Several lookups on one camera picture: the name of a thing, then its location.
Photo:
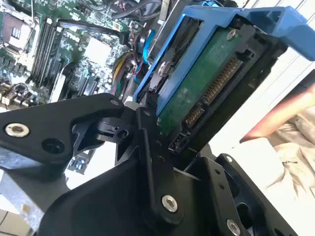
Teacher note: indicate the hard disk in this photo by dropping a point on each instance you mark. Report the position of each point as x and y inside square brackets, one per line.
[201, 73]

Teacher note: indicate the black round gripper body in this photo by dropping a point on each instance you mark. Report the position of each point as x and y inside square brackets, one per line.
[98, 209]

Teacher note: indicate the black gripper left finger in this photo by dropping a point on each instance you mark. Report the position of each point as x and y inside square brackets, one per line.
[37, 142]

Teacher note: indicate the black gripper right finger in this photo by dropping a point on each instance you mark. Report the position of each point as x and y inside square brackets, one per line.
[221, 186]

